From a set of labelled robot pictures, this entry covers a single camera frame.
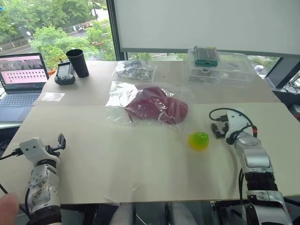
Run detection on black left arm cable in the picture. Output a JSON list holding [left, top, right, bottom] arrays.
[[0, 147, 24, 195]]

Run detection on clear bag of dark parts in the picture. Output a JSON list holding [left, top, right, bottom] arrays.
[[112, 60, 158, 82]]

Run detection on green tool case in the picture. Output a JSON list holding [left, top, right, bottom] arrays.
[[193, 45, 220, 67]]

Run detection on large white board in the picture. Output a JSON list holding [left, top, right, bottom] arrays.
[[113, 0, 300, 57]]

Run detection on dark slanted frame bar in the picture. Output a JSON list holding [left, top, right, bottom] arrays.
[[264, 56, 300, 90]]

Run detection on yellow-green ball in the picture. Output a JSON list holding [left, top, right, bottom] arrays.
[[188, 132, 210, 152]]

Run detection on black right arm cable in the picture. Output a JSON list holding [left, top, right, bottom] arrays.
[[209, 107, 259, 146]]

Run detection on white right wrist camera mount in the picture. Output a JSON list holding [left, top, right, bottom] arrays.
[[225, 111, 249, 139]]

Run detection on black handheld controller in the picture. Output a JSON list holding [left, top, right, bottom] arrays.
[[54, 60, 76, 86]]

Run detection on clear acrylic drawer organizer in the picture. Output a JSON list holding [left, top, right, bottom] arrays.
[[187, 49, 223, 85]]

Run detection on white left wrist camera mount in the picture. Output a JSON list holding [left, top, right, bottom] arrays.
[[18, 137, 59, 165]]

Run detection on clear acrylic box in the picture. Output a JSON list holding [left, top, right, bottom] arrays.
[[217, 52, 256, 89]]

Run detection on open blue laptop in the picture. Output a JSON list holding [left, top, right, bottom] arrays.
[[0, 52, 50, 122]]

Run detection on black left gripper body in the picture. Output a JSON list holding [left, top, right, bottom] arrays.
[[45, 144, 61, 158]]

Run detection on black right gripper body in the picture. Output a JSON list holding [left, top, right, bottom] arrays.
[[220, 121, 230, 136]]

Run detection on person's bare hand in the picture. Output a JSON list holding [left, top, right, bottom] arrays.
[[0, 193, 20, 225]]

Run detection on black plastic cup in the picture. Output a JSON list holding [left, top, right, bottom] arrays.
[[66, 49, 90, 78]]

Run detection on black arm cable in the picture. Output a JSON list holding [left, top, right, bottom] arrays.
[[209, 107, 259, 146], [0, 147, 24, 195]]

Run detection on small flat clear packet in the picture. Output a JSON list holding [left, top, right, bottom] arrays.
[[41, 92, 66, 102]]

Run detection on dark window frame post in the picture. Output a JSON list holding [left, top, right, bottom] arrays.
[[105, 0, 128, 61]]

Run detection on large clear plastic bag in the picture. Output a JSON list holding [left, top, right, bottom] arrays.
[[105, 81, 195, 134]]

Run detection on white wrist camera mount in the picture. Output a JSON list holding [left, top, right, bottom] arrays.
[[225, 111, 249, 139], [18, 137, 59, 165]]

